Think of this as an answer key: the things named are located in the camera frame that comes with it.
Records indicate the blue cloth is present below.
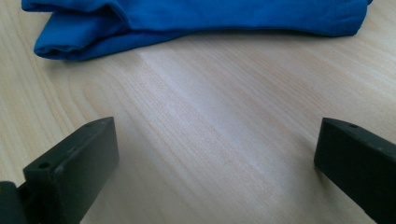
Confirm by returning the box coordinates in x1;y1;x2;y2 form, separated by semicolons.
21;0;374;62

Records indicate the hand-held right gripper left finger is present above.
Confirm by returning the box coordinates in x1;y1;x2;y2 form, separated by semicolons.
17;116;120;224

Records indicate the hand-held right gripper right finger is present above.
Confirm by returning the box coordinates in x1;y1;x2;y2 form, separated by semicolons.
313;117;396;224

